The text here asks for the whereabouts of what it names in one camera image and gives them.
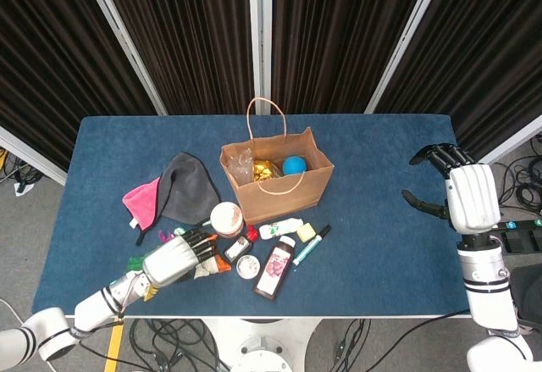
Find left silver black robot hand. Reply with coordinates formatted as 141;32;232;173
141;228;221;288

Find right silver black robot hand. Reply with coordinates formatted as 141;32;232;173
401;142;502;235

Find white orange snack packet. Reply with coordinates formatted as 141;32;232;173
192;236;233;280

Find bundle of clear straws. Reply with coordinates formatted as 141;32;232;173
228;150;257;186

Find gold foil biscuit package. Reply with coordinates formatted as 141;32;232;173
252;158;284;182

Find blue ball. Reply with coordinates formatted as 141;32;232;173
282;156;307;177

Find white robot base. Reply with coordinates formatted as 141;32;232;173
202;316;323;372

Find brown paper bag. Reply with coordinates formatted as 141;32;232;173
218;97;335;225

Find colourful feather shuttlecock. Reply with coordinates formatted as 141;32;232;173
128;226;190;303

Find black ink bottle red cap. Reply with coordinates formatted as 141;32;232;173
223;224;259;264

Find clear jar of rubber bands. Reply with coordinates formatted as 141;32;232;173
210;201;246;238

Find grey and pink microfiber cloth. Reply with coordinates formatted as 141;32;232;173
121;152;223;247

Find small clear tub silver pins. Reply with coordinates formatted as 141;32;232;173
235;254;262;280

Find blue felt table mat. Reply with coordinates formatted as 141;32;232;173
31;113;504;319

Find dark juice bottle grape label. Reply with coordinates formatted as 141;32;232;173
252;236;297;302

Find yellow floor tape strip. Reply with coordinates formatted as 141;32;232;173
103;318;126;372

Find black trouser leg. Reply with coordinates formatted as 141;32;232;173
510;265;542;326

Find small white bottle green print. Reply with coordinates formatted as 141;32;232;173
258;218;304;241

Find yellow sponge cube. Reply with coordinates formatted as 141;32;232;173
296;223;318;244

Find teal white marker black cap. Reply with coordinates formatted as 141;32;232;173
291;224;333;267

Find black pleated partition panel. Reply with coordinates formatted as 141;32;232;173
95;0;262;115
260;0;433;115
0;0;169;186
363;0;542;180

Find black floor cable bundle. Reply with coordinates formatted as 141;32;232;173
0;147;43;191
126;319;232;372
497;134;542;219
321;319;397;372

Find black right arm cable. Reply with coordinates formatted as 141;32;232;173
376;310;473;372

